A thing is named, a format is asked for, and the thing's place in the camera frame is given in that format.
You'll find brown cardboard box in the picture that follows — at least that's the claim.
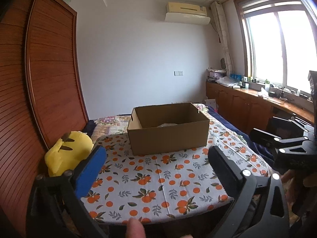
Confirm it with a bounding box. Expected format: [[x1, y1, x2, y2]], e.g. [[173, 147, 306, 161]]
[[127, 103, 210, 156]]

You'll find wall air conditioner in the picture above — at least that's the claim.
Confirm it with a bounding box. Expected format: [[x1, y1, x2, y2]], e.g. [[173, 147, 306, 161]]
[[165, 2, 211, 25]]

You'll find wooden window cabinet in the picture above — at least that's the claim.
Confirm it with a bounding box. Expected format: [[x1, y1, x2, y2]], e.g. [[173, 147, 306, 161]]
[[206, 82, 314, 134]]

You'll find yellow plush toy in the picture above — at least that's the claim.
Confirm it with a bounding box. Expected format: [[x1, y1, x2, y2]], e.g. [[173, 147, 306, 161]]
[[45, 131, 94, 177]]

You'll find window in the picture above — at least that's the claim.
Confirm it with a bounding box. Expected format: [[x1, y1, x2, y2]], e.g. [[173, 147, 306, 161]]
[[234, 0, 316, 98]]

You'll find person's left hand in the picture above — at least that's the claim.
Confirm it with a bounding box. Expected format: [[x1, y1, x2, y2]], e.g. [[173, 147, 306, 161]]
[[125, 218, 194, 238]]

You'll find long white plastic packet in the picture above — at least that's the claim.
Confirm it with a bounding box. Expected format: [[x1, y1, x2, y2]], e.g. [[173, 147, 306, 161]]
[[157, 123, 177, 128]]

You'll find person's right hand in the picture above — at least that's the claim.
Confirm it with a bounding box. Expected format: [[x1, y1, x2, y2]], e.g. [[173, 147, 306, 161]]
[[281, 170, 317, 187]]

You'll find window curtain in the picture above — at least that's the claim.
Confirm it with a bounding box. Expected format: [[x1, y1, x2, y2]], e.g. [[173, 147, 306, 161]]
[[211, 1, 234, 75]]

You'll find red wooden wardrobe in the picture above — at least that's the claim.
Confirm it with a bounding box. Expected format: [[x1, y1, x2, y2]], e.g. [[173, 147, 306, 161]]
[[1, 0, 88, 237]]

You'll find white wall switch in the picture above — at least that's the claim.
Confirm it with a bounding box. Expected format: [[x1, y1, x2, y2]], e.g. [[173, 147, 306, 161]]
[[174, 71, 184, 76]]

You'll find orange print bed sheet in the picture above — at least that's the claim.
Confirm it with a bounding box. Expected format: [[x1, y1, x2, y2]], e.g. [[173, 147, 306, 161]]
[[81, 115, 269, 225]]

